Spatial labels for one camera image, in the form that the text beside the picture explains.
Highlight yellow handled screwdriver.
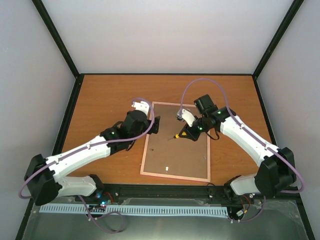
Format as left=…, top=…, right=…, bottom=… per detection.
left=168, top=132, right=187, bottom=141

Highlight pink wooden picture frame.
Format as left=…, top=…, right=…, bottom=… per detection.
left=140, top=101, right=211, bottom=183

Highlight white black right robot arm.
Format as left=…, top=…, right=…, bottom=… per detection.
left=176, top=94, right=297, bottom=198

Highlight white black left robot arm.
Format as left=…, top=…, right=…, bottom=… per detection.
left=24, top=110, right=161, bottom=206

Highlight clear acrylic front panel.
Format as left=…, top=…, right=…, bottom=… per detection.
left=21, top=201, right=308, bottom=240

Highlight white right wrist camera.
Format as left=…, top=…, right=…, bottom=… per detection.
left=176, top=108, right=196, bottom=127

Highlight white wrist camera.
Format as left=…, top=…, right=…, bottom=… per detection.
left=176, top=108, right=196, bottom=127
left=131, top=100, right=150, bottom=116

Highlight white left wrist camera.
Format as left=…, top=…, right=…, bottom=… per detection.
left=131, top=100, right=150, bottom=116

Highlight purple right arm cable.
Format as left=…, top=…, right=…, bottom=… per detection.
left=176, top=77, right=306, bottom=224

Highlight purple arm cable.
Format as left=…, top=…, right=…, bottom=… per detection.
left=176, top=77, right=306, bottom=224
left=18, top=97, right=156, bottom=233

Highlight black aluminium enclosure frame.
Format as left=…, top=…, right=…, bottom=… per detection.
left=14, top=0, right=320, bottom=240

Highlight light blue slotted cable duct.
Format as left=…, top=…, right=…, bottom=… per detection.
left=39, top=203, right=228, bottom=218

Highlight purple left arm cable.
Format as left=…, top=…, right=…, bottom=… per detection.
left=18, top=97, right=156, bottom=233

